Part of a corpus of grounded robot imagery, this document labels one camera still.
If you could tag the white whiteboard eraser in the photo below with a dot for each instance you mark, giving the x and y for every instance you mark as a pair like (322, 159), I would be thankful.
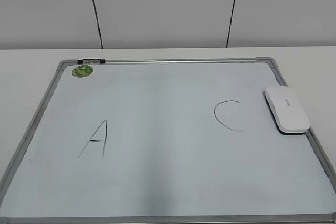
(287, 110)

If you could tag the white framed whiteboard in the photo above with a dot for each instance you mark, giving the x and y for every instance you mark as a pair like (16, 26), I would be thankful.
(165, 141)

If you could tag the round green magnet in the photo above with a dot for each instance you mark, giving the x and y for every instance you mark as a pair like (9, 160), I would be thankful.
(82, 71)

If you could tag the black silver board clip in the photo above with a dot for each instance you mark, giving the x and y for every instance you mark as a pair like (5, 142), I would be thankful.
(91, 61)

